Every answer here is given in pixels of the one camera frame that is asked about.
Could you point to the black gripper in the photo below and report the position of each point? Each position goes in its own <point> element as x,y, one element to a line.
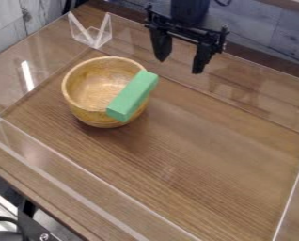
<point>189,22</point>

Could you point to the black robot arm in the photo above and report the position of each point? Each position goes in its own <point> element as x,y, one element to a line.
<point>185,19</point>

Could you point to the wooden bowl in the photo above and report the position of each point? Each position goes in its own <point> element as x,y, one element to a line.
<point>90,86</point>

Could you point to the green rectangular block stick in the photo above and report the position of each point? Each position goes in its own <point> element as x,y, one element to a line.
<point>130,98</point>

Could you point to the clear acrylic tray wall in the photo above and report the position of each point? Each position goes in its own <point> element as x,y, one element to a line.
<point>98,211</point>

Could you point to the black table leg bracket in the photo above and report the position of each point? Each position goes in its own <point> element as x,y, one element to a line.
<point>34,230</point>

